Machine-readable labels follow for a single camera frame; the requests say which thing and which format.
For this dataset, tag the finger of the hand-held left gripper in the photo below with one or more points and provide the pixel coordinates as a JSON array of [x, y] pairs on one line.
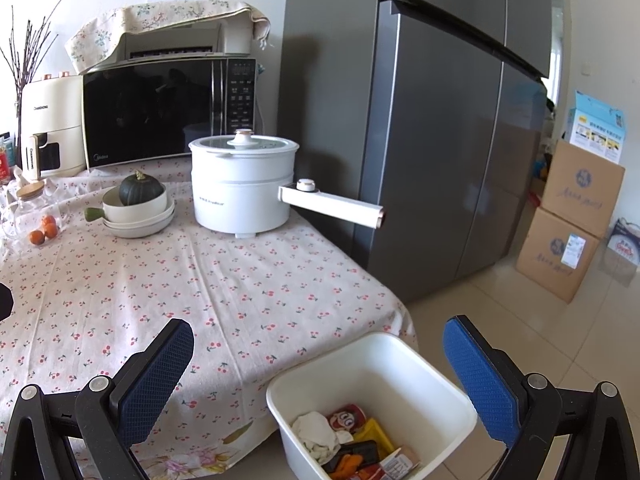
[[5, 301]]

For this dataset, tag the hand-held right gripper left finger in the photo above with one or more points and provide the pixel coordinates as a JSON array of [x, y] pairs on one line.
[[150, 385]]

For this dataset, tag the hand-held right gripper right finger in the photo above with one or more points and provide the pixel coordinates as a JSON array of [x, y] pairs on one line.
[[482, 385]]

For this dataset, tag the white plastic bin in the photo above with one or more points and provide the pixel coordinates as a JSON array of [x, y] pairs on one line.
[[400, 375]]

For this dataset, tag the brown printed packet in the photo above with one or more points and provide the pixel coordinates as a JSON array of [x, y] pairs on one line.
[[400, 462]]

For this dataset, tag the yellow bag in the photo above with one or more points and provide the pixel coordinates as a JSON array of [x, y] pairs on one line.
[[375, 435]]

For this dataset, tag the red cartoon drink can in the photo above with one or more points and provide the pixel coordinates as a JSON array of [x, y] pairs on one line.
[[347, 417]]

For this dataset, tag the black plastic tray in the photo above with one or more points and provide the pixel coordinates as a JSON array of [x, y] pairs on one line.
[[357, 452]]

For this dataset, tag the orange peel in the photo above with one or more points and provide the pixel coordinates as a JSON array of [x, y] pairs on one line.
[[347, 466]]

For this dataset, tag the white tissue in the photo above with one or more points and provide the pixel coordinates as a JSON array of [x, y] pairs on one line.
[[315, 432]]

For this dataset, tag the tangerine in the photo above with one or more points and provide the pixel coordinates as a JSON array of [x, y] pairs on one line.
[[49, 220], [36, 237], [51, 230]]

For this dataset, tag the glass jar with oranges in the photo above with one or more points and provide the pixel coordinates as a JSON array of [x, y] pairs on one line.
[[31, 192]]

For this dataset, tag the cherry print tablecloth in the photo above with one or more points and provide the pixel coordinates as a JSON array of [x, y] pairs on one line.
[[225, 285]]

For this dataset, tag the glass jar with red label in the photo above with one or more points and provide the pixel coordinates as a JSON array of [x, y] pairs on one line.
[[3, 166]]

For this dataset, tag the cardboard box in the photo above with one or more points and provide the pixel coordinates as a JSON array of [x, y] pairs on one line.
[[582, 185], [545, 260]]

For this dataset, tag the dark green squash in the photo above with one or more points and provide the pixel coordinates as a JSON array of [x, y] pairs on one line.
[[140, 191]]

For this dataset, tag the blue white detergent bag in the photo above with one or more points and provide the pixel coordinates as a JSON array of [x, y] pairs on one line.
[[625, 252]]

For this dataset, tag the cream air fryer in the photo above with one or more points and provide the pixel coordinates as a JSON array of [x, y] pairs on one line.
[[50, 105]]

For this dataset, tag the white electric pot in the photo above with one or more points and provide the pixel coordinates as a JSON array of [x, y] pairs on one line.
[[235, 190]]

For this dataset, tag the black microwave oven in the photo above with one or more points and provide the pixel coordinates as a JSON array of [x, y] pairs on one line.
[[150, 110]]

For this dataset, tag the dried branches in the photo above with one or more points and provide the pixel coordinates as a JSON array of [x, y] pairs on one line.
[[30, 50]]

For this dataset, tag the grey refrigerator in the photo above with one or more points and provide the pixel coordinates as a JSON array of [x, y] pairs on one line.
[[425, 135]]

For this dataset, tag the blue and white box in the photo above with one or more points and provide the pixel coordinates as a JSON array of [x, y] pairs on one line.
[[597, 127]]

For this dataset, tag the floral cloth cover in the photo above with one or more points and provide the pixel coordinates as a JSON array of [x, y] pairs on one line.
[[165, 12]]

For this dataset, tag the white countertop appliance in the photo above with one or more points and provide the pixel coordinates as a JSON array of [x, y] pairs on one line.
[[235, 37]]

